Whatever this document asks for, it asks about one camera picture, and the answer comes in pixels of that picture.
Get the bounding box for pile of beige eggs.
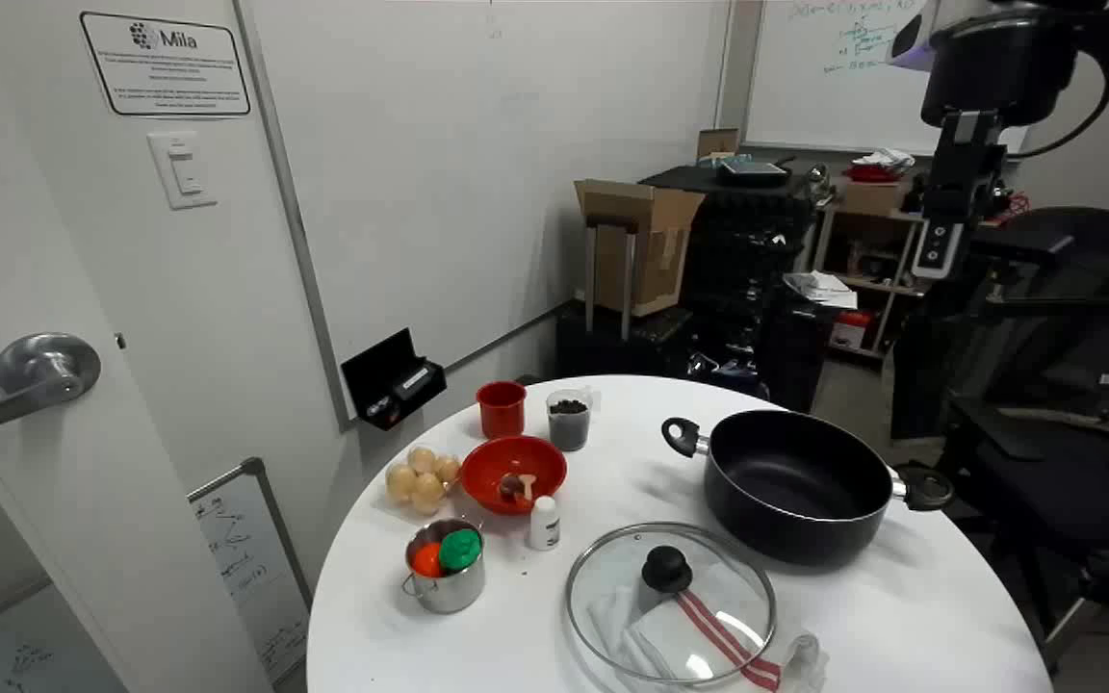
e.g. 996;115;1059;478
386;448;458;518

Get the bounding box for wooden shelf with items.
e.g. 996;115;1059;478
810;165;927;365

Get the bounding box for red plastic bowl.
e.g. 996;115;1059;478
458;437;567;518

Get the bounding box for white wall sign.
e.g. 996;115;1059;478
82;11;251;115

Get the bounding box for silver door handle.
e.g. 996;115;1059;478
0;330;101;423

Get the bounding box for black cooking pot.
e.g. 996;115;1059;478
657;410;892;568

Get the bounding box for small whiteboard on floor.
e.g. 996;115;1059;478
187;459;310;683

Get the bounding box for glass lid with black knob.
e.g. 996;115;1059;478
563;519;782;693

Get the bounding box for black cabinet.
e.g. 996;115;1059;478
558;165;829;410

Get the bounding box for white cloth red stripes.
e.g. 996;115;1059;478
584;589;829;693

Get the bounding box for small white bottle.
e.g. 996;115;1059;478
529;496;563;551

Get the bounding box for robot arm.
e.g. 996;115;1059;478
888;0;1109;283

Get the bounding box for cardboard box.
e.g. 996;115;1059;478
575;180;703;321

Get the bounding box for black marker tray box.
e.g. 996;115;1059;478
341;328;447;433

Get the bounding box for metal mug with toys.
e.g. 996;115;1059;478
402;519;486;618

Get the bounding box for red plastic cup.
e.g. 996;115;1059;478
479;382;529;441

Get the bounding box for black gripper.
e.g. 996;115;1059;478
911;113;1002;283

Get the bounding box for white light switch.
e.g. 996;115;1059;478
145;130;215;211

